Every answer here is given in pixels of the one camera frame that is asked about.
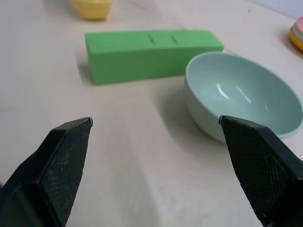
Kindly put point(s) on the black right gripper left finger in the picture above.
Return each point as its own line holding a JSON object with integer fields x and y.
{"x": 56, "y": 170}

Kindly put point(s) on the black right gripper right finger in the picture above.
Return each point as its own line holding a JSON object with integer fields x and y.
{"x": 262, "y": 170}

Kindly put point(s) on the light green bowl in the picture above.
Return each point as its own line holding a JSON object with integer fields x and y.
{"x": 239, "y": 92}

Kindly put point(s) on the yellow bowl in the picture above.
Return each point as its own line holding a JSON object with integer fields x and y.
{"x": 92, "y": 8}

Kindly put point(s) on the stack of pastel plates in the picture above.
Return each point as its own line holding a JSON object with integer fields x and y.
{"x": 297, "y": 33}

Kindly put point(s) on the green rectangular block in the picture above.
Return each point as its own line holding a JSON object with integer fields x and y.
{"x": 142, "y": 56}

